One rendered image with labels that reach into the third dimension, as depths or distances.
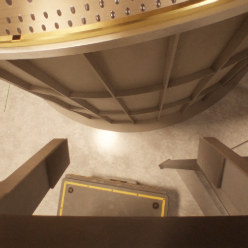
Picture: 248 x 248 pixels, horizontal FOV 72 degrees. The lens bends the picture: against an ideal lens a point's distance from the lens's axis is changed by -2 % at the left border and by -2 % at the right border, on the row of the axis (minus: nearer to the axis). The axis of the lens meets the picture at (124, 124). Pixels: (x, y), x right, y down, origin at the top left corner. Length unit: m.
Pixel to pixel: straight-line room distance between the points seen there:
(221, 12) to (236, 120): 1.28
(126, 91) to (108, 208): 0.77
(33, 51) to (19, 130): 1.54
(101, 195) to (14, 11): 1.03
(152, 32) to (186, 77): 0.40
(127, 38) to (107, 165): 1.25
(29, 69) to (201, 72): 0.57
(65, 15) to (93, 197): 1.04
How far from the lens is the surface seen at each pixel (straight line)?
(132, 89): 0.68
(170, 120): 1.42
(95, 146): 1.50
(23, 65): 0.54
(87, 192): 1.21
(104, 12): 0.32
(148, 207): 1.15
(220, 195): 0.88
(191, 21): 0.34
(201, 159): 0.17
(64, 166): 0.16
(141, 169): 1.43
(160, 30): 0.32
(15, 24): 0.39
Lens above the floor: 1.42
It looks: 78 degrees down
